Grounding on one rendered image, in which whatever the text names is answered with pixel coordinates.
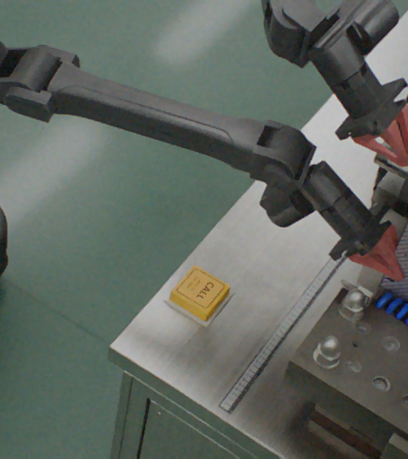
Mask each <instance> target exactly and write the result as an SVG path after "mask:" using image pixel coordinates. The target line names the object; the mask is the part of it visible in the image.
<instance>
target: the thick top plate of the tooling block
mask: <svg viewBox="0 0 408 459"><path fill-rule="evenodd" d="M347 293H349V291H348V290H346V289H345V288H344V287H342V288H341V289H340V292H339V293H338V294H337V296H336V297H335V298H334V299H333V300H332V301H331V303H330V304H329V305H328V307H327V309H326V311H325V312H324V314H323V315H322V316H321V317H320V318H319V319H318V321H317V322H316V323H315V324H314V326H313V328H312V329H311V330H310V332H309V333H308V335H307V336H306V337H305V339H304V340H303V343H302V344H301V345H300V346H299V347H298V348H297V350H295V351H294V353H293V354H292V355H291V358H290V360H289V363H288V365H287V368H286V370H285V374H284V377H283V380H282V383H284V384H285V385H286V386H288V387H289V388H290V389H293V390H294V391H296V392H297V393H299V394H301V396H303V397H306V398H307V399H309V400H310V401H311V402H313V403H315V404H316V406H319V407H321V408H322V409H324V410H326V411H328V412H330V414H332V415H334V416H335V417H336V418H338V419H340V420H342V421H343V422H344V423H346V424H347V425H349V426H352V427H353V428H354V429H355V430H357V431H359V432H360V433H362V434H364V435H365V437H368V438H370V439H372V440H373V441H375V443H376V444H379V445H381V446H382V447H386V446H387V444H388V442H389V440H390V439H391V437H392V436H393V434H394V432H397V433H399V434H401V436H403V437H405V438H408V325H407V324H406V323H405V322H402V321H400V320H399V319H397V318H395V317H392V316H390V315H389V314H388V313H387V312H386V311H384V310H381V309H380V308H378V307H375V306H374V305H371V304H368V306H367V307H365V309H364V315H363V317H362V318H361V320H359V321H349V319H346V318H344V317H342V316H341V314H340V313H339V305H340V303H341V302H342V300H343V297H344V296H346V295H347ZM327 336H334V338H336V339H337V340H338V341H339V343H340V352H341V357H339V358H340V362H338V363H339V365H337V367H336V368H333V369H322V368H321V367H319V366H318V364H317V363H316V362H315V361H314V352H315V350H316V348H317V346H318V344H319V343H321V342H322V341H323V340H324V338H326V337H327Z"/></svg>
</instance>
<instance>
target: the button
mask: <svg viewBox="0 0 408 459"><path fill-rule="evenodd" d="M229 290H230V285H228V284H227V283H225V282H223V281H221V280H219V278H218V277H216V276H214V275H212V274H210V273H208V272H207V271H205V270H204V269H202V268H200V267H199V266H197V265H193V266H192V267H191V269H190V270H189V271H188V272H187V273H186V274H185V276H184V277H183V278H182V280H181V281H180V282H179V283H178V285H177V286H176V287H175V288H173V289H172V290H171V292H170V295H169V300H170V301H171V302H173V303H176V304H177V305H179V306H181V307H182V308H184V309H185V310H187V311H188V312H190V313H192V314H193V315H195V316H197V317H198V318H200V319H201V320H203V321H205V322H206V321H207V320H208V319H209V317H210V316H211V314H212V313H213V312H214V311H215V310H216V309H217V308H218V306H219V305H220V304H221V303H222V302H223V301H224V300H225V299H226V297H227V295H228V294H229Z"/></svg>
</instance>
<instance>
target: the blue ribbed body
mask: <svg viewBox="0 0 408 459"><path fill-rule="evenodd" d="M394 299H395V296H394V294H393V293H392V292H388V293H387V294H384V295H383V296H382V295H381V296H380V297H379V299H378V303H377V304H376V307H378V308H380V309H381V308H382V307H384V308H385V309H384V311H386V312H387V313H388V314H389V315H391V313H392V312H395V314H394V315H393V317H395V318H397V319H399V320H401V319H402V318H404V320H403V322H405V323H406V324H407V325H408V304H406V305H404V301H403V300H402V299H399V298H397V299H395V300H394Z"/></svg>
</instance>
